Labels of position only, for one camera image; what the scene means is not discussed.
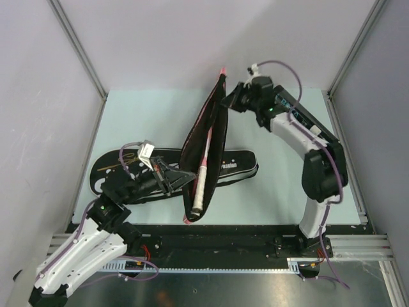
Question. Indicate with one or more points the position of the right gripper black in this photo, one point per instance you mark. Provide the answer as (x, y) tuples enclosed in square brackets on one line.
[(231, 101)]

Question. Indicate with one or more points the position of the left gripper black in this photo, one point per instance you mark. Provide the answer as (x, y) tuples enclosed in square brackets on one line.
[(170, 176)]

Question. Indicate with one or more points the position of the red badminton racket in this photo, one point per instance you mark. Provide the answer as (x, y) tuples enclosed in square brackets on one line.
[(197, 207)]

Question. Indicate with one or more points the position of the pink SPORT racket bag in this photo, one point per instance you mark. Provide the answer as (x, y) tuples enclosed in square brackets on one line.
[(202, 152)]

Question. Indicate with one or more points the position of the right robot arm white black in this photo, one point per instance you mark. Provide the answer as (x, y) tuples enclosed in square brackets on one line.
[(324, 173)]

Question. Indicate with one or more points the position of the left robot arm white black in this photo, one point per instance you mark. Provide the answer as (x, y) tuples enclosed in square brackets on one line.
[(103, 233)]

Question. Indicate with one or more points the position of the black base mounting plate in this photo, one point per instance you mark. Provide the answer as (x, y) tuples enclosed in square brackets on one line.
[(280, 246)]

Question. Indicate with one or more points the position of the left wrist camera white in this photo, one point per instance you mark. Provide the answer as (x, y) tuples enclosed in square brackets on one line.
[(144, 153)]

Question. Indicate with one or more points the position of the white slotted cable duct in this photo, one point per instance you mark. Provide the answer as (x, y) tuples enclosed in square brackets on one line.
[(265, 265)]

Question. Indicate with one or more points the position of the aluminium frame rail right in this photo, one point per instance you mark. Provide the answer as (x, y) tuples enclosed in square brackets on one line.
[(365, 30)]

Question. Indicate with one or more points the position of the aluminium frame rail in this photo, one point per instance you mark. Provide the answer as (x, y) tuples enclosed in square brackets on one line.
[(77, 46), (365, 30)]

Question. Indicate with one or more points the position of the aluminium frame rail left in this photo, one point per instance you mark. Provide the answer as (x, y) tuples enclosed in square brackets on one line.
[(77, 46)]

